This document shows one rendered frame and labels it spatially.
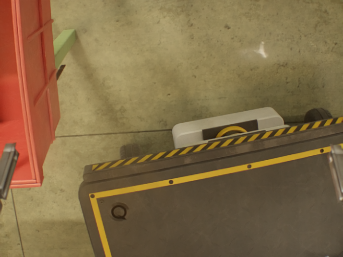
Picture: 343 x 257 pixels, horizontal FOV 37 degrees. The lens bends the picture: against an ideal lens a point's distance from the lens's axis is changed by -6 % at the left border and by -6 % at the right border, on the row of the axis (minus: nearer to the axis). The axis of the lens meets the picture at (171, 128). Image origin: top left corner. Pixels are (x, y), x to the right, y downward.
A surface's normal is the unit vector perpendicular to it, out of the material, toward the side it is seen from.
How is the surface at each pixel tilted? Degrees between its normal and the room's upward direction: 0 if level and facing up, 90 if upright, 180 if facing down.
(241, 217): 0
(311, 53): 0
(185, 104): 0
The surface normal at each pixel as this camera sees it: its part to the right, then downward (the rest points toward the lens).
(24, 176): -0.06, -0.95
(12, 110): 0.09, 0.30
